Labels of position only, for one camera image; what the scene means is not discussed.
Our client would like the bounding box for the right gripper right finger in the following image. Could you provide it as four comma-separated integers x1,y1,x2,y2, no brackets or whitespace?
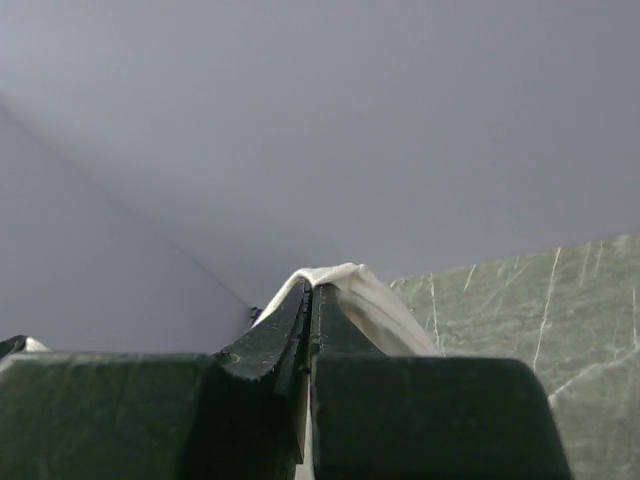
310,285,571,480

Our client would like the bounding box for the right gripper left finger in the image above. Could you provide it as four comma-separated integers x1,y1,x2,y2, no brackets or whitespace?
1,282,310,479

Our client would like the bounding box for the white t shirt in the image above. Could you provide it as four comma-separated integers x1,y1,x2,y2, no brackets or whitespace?
1,265,437,479

